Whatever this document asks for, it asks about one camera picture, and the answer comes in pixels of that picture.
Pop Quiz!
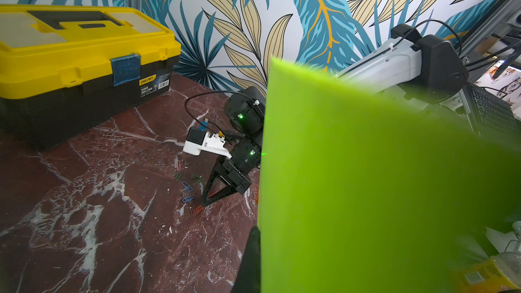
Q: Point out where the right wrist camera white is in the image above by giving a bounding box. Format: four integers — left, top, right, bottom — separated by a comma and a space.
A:
183, 127, 231, 158

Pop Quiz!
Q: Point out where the yellow black toolbox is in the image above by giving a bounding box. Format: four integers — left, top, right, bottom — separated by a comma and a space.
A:
1, 4, 181, 149

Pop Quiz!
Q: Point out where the blue paperclip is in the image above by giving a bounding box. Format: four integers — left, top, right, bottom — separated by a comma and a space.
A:
182, 195, 196, 203
182, 181, 193, 193

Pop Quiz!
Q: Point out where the green paperclip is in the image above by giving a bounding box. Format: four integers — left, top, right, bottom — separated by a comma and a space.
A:
175, 170, 183, 180
192, 174, 203, 183

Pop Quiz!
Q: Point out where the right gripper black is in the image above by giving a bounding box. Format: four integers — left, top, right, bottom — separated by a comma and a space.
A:
201, 139, 262, 207

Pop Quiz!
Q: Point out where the loose red paperclip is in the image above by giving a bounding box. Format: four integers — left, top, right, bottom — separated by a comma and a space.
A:
194, 205, 205, 214

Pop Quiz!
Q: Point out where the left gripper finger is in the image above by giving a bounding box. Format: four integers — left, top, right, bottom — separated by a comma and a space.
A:
231, 227, 261, 293

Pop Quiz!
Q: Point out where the orange juice bottle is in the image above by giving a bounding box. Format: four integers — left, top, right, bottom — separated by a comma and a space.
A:
454, 252, 520, 293

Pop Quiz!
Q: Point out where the green paper sheet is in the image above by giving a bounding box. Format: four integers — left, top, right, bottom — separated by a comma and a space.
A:
258, 60, 520, 292

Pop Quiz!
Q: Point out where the loose green paperclip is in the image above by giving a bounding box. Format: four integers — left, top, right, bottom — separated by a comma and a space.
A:
175, 170, 183, 180

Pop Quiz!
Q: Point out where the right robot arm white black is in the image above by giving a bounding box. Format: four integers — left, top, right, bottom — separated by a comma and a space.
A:
188, 24, 469, 207

